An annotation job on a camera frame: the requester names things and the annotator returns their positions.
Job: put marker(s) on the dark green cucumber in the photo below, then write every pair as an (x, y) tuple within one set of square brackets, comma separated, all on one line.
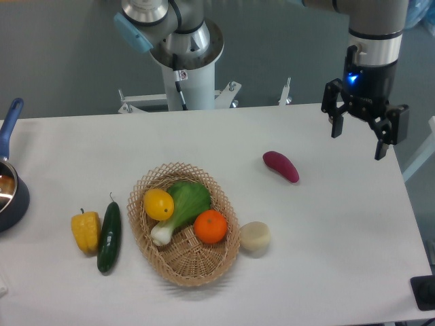
[(110, 238)]

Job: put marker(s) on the blue handled saucepan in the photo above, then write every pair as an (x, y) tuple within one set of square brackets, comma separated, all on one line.
[(15, 196)]

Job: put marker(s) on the beige round cake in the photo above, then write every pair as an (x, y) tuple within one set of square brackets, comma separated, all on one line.
[(255, 238)]

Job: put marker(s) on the black device at edge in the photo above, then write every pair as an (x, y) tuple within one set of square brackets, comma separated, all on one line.
[(423, 291)]

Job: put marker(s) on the white metal frame foot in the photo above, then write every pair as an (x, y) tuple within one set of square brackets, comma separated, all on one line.
[(225, 98)]

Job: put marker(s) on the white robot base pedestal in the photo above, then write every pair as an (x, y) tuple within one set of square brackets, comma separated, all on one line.
[(187, 61)]

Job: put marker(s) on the yellow bell pepper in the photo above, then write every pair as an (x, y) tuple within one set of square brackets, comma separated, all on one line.
[(86, 230)]

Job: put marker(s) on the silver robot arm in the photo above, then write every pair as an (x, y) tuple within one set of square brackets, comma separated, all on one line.
[(375, 27)]

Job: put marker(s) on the green leafy bok choy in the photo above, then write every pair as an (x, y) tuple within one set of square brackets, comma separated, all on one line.
[(190, 200)]

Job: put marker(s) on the purple sweet potato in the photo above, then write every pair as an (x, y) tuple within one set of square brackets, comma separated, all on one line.
[(282, 165)]

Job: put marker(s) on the orange fruit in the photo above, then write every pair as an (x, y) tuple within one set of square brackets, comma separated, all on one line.
[(210, 227)]

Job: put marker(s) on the yellow mango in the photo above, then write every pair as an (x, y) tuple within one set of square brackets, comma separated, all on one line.
[(158, 204)]

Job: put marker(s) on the woven wicker basket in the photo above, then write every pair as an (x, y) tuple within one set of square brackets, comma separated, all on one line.
[(185, 261)]

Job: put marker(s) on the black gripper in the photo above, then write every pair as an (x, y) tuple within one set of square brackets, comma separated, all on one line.
[(365, 91)]

